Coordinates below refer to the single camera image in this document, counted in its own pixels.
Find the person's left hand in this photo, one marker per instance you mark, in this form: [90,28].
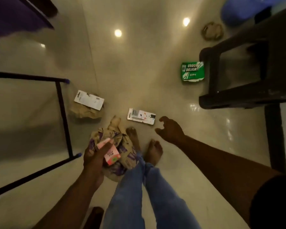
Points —
[94,164]

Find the person's right hand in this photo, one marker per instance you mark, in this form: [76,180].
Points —
[172,132]

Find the small red white carton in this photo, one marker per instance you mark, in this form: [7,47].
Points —
[112,156]

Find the purple printed paper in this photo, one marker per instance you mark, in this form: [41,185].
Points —
[126,150]

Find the white camlin card package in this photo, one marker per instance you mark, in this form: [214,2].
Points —
[140,115]
[89,100]

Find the green packet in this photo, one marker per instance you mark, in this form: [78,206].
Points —
[192,71]

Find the blue plastic bucket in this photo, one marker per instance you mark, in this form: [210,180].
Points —
[243,9]

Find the person's right forearm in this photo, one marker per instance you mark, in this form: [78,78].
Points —
[228,174]

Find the person's right foot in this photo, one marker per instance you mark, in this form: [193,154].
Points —
[153,152]

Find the person's foot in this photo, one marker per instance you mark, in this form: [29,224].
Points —
[133,138]
[153,152]

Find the person's left foot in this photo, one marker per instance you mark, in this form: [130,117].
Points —
[133,138]

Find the person's light blue trousers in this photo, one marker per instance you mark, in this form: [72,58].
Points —
[166,202]

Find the person's black shirt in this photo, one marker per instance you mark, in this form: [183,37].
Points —
[274,202]

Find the black plastic stool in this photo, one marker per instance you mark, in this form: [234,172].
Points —
[276,69]

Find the purple tablecloth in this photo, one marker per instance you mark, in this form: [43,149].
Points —
[14,16]

